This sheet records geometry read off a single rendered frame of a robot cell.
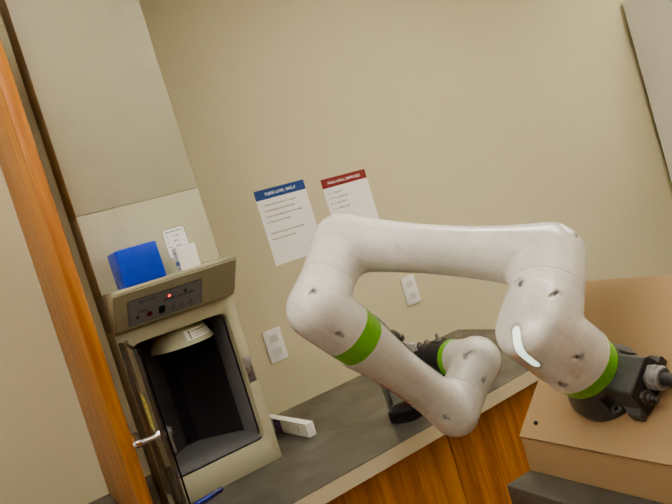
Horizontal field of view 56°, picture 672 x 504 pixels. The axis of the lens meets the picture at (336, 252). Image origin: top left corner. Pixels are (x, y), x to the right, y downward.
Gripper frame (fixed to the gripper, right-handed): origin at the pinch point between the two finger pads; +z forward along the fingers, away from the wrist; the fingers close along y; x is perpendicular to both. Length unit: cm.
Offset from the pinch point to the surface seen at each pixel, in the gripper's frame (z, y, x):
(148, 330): 17, 56, -27
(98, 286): 17, 65, -41
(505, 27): 61, -153, -104
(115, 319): 11, 64, -32
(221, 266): 7, 37, -37
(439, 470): -9.7, 1.7, 31.1
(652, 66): 53, -246, -71
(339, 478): -12.8, 31.4, 18.5
